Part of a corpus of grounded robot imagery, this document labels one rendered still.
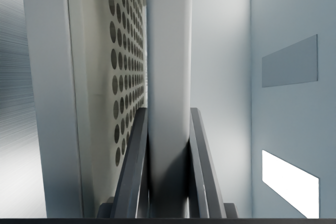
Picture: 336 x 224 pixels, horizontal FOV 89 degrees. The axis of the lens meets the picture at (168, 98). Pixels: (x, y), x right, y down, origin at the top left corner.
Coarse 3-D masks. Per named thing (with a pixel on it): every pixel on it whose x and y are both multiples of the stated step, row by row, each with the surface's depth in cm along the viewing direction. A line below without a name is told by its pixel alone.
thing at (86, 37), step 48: (48, 0) 7; (96, 0) 9; (48, 48) 7; (96, 48) 9; (144, 48) 30; (48, 96) 8; (96, 96) 9; (144, 96) 30; (48, 144) 8; (96, 144) 9; (48, 192) 8; (96, 192) 9
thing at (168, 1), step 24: (168, 0) 7; (168, 24) 7; (168, 48) 7; (168, 72) 7; (168, 96) 8; (168, 120) 8; (168, 144) 8; (168, 168) 8; (168, 192) 8; (168, 216) 8
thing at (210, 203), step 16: (192, 112) 10; (192, 128) 9; (192, 144) 8; (208, 144) 8; (192, 160) 7; (208, 160) 7; (192, 176) 7; (208, 176) 6; (192, 192) 7; (208, 192) 6; (192, 208) 7; (208, 208) 6; (224, 208) 6
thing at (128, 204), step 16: (144, 112) 10; (144, 128) 9; (128, 144) 8; (144, 144) 8; (128, 160) 7; (144, 160) 7; (128, 176) 6; (144, 176) 7; (128, 192) 6; (144, 192) 7; (112, 208) 6; (128, 208) 6; (144, 208) 7
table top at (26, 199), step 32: (0, 0) 19; (0, 32) 19; (0, 64) 19; (0, 96) 19; (32, 96) 24; (0, 128) 19; (32, 128) 24; (0, 160) 19; (32, 160) 24; (0, 192) 19; (32, 192) 24
